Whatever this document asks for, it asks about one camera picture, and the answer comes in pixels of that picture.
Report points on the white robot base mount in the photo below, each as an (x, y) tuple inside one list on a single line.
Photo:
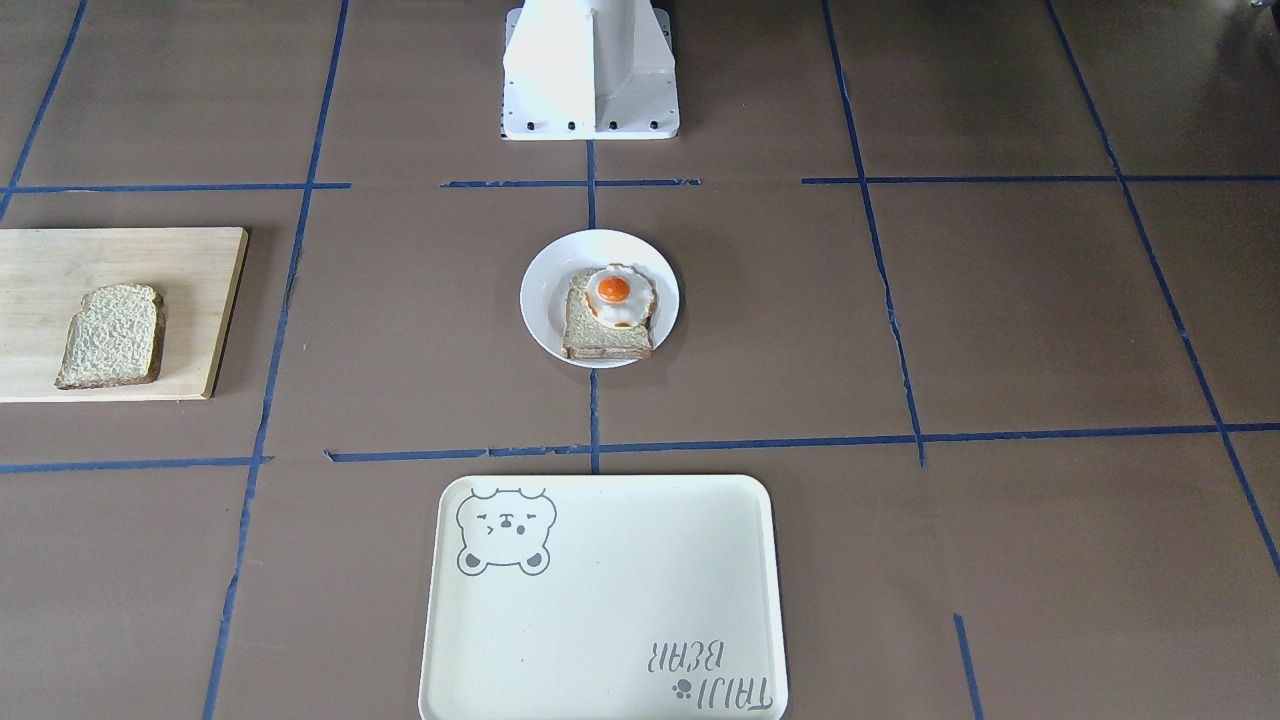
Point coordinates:
[(589, 71)]

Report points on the bread slice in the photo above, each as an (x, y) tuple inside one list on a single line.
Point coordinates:
[(585, 338), (115, 339)]

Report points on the cream bear tray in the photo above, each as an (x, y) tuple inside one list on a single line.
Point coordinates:
[(611, 597)]

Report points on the fried egg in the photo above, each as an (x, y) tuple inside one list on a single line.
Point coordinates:
[(620, 297)]

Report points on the wooden cutting board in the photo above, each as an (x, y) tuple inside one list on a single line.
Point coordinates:
[(45, 273)]

